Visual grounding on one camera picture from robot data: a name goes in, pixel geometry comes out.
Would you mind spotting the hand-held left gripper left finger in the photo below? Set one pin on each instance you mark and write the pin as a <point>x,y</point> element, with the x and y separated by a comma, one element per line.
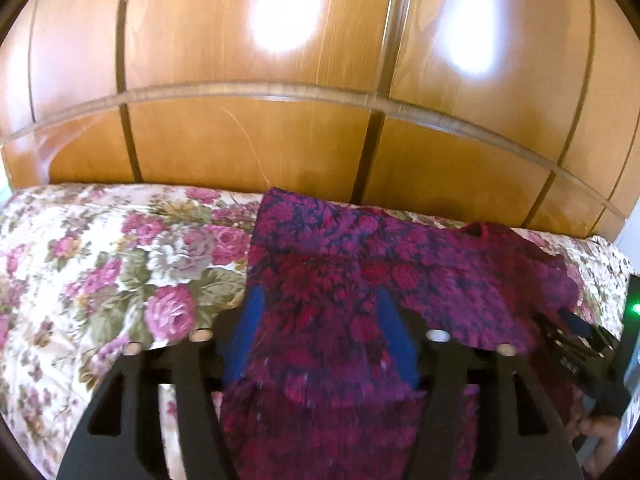
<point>245,340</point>

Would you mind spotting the dark red knit sweater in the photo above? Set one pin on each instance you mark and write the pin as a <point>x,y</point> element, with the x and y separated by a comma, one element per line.
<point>350,310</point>

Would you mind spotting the person's right hand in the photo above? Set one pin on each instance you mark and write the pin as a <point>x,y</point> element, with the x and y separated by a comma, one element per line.
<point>600,437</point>

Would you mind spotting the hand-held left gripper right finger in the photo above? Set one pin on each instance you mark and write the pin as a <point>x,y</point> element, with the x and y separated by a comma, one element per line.
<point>400,342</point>

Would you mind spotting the wooden headboard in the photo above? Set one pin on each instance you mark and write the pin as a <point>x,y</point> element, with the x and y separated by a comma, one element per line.
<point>250,110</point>

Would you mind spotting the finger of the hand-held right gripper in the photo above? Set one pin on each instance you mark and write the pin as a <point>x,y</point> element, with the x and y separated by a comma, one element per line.
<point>557,342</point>
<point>580,324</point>

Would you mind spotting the floral bedspread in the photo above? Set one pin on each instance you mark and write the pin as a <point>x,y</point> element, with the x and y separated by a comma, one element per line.
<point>125,260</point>

